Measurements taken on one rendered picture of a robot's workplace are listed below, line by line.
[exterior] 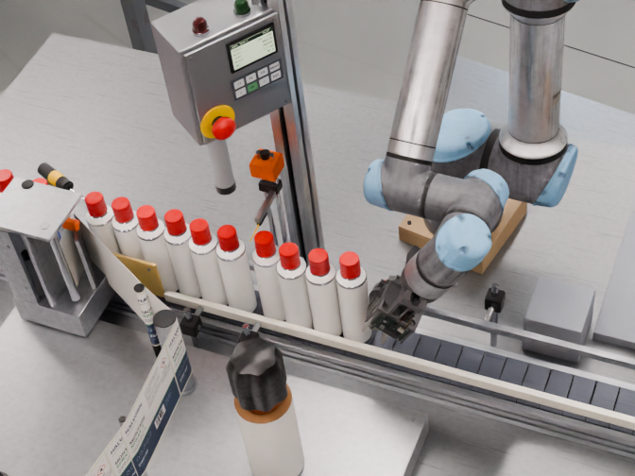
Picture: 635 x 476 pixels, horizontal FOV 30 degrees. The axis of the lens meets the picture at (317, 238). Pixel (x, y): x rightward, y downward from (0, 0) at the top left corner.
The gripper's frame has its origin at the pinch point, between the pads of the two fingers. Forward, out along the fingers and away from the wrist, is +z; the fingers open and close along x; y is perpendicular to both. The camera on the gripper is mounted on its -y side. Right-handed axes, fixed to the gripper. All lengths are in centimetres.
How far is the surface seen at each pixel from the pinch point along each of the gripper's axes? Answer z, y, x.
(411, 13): 113, -195, -10
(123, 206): 9.7, 0.8, -47.0
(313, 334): 6.6, 4.8, -7.6
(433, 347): -0.1, -1.7, 11.1
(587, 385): -13.4, -2.2, 34.2
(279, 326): 9.9, 4.9, -13.1
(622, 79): 76, -181, 56
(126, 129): 45, -39, -58
